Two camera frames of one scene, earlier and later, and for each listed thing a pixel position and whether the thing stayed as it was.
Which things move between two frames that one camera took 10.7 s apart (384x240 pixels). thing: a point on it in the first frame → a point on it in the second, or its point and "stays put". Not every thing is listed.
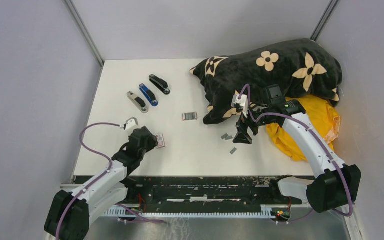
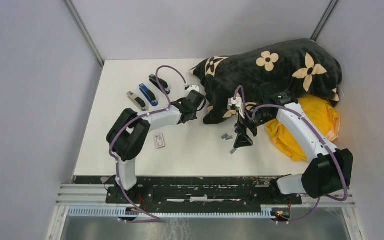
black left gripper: (152, 142) → (195, 117)
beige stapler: (138, 102) stays put
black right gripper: (242, 136) stays put
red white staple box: (160, 140) stays put
